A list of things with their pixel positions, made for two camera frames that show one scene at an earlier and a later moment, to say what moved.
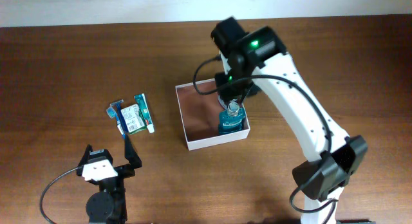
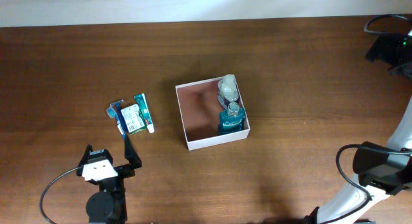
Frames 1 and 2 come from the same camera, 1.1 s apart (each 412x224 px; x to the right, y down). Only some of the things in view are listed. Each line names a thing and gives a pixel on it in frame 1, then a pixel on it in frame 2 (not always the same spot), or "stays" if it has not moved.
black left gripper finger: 88,149 stays
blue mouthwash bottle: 231,120 stays
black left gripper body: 116,185 stays
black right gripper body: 228,84 -> 394,49
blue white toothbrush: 112,114 -> 121,124
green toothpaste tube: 145,111 stays
